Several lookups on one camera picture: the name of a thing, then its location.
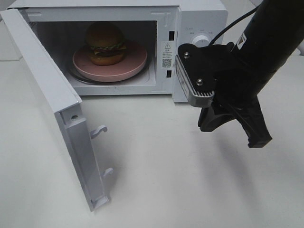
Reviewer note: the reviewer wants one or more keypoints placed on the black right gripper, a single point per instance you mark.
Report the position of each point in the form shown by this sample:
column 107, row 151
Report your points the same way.
column 233, row 98

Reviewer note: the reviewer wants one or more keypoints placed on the pink round plate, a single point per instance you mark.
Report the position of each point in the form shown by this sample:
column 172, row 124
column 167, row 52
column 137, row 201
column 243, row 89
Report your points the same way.
column 131, row 64

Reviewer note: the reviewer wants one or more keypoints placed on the burger with lettuce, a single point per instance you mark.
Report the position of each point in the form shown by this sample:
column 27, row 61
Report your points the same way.
column 106, row 43

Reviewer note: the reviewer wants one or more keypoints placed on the white microwave door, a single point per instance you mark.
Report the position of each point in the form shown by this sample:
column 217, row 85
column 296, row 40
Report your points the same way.
column 62, row 103

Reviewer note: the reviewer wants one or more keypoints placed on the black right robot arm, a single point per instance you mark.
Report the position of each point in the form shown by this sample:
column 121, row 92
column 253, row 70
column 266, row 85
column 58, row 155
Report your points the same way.
column 271, row 36

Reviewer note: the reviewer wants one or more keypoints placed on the upper white microwave knob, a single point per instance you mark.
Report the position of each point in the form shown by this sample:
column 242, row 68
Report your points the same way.
column 200, row 41

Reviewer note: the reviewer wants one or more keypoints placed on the white microwave oven body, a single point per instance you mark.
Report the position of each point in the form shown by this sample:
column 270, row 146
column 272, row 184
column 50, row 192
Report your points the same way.
column 161, row 26

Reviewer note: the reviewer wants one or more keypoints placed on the glass microwave turntable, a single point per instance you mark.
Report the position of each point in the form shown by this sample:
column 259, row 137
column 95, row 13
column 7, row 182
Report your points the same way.
column 141, row 78

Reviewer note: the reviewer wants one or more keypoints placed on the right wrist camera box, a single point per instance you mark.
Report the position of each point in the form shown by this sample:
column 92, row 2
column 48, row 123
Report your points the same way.
column 194, row 74

